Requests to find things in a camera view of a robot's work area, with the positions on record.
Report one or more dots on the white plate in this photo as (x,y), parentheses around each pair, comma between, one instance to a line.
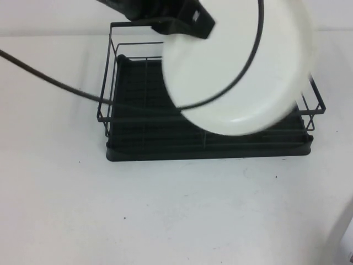
(220,71)

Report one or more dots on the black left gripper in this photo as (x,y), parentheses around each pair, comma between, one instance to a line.
(143,9)

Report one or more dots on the black plastic drip tray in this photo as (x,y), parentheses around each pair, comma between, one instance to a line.
(143,91)

